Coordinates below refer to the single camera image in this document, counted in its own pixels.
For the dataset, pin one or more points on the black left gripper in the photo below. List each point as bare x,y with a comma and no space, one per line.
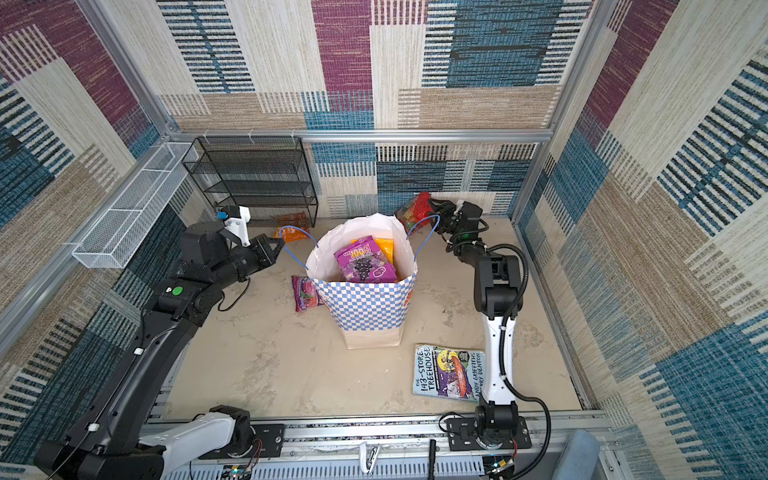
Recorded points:
265,257

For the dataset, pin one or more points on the white mesh wall basket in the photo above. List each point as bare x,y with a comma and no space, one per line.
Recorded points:
117,234

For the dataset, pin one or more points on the red candy bag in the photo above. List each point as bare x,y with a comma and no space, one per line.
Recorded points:
413,214

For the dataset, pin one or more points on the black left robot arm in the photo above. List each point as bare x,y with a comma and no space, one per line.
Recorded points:
106,442

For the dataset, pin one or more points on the purple snack bag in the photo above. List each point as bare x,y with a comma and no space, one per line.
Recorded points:
363,261

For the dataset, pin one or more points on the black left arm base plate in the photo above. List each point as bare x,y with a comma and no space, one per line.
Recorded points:
266,441

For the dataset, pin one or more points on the yellow snack bag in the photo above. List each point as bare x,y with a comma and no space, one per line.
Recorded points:
386,246

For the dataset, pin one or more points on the treehouse children's book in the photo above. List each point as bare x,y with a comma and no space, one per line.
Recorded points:
447,373

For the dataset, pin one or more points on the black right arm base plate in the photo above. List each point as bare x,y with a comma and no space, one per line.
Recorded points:
463,435

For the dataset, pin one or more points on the orange snack bag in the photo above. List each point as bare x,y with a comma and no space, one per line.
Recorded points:
292,227

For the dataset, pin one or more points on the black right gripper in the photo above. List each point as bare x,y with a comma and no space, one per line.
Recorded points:
445,207

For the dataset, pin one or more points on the purple Fox's candy bag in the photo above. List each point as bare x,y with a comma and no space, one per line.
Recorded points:
305,294

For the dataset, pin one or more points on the black wire shelf rack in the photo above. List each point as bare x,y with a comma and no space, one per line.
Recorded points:
269,175

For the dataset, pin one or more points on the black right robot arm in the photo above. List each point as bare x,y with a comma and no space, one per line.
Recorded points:
501,277

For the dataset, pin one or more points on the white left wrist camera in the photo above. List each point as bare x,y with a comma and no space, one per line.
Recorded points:
235,220

